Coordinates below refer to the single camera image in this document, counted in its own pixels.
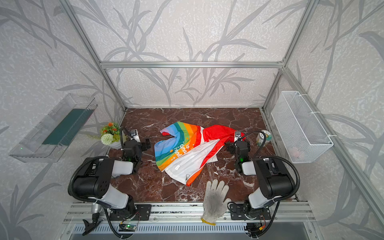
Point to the aluminium cage frame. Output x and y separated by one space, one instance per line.
361 181

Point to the white knit work glove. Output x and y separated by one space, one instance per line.
215 202

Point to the clear acrylic wall shelf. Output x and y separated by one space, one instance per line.
48 141

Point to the pink object in basket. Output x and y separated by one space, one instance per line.
295 153

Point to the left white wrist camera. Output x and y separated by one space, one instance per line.
134 135

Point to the green circuit board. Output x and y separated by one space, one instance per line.
127 227

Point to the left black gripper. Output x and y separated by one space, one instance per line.
144 144

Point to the potted artificial flower plant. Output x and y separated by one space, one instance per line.
111 135

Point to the white wire mesh basket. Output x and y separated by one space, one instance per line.
299 127

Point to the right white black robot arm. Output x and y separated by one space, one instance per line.
277 177

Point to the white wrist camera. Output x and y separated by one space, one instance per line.
237 135
134 135

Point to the small green labelled jar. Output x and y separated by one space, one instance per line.
263 138

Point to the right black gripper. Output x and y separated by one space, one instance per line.
232 147

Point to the rainbow striped child jacket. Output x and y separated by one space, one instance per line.
189 149

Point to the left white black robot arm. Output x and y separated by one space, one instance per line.
91 183

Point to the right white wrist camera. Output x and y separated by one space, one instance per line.
237 135

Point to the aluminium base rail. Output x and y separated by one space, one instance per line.
183 212

